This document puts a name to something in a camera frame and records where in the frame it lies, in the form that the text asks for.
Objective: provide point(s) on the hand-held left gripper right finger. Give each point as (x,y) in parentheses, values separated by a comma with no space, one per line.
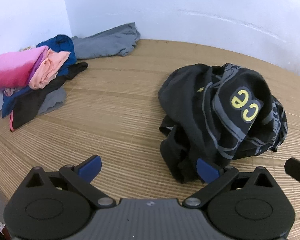
(207,171)

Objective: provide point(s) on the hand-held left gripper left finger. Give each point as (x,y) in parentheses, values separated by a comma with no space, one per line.
(91,168)

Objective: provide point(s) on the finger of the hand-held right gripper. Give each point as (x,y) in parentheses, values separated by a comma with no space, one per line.
(298,171)

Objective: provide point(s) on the black printed t-shirt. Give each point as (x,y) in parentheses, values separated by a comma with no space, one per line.
(190,100)

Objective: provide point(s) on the small grey garment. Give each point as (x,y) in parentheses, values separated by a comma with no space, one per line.
(52,101)

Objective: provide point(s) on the peach garment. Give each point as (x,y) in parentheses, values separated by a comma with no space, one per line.
(47,70)

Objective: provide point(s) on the floral cloth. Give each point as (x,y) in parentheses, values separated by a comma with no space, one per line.
(11,91)

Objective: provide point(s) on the purple garment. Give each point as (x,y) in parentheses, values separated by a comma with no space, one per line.
(36,66)

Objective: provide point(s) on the large grey garment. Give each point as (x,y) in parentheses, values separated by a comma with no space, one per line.
(102,45)

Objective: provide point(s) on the blue garment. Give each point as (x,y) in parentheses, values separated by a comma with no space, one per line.
(62,45)

